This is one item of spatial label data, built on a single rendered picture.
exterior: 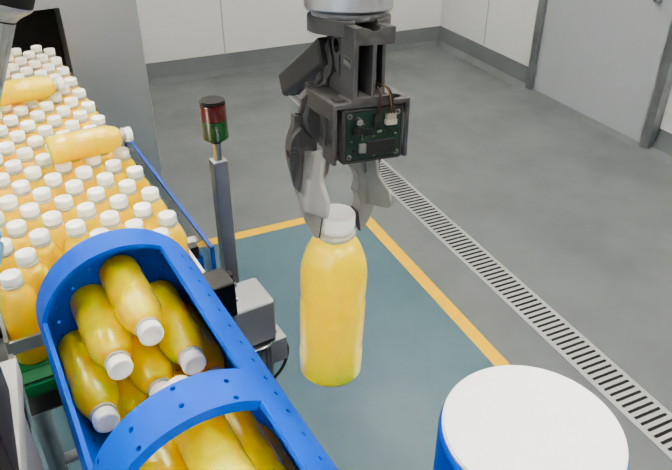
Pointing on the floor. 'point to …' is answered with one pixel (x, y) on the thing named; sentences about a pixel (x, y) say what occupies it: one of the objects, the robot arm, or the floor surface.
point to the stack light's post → (224, 215)
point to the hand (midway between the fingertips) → (335, 218)
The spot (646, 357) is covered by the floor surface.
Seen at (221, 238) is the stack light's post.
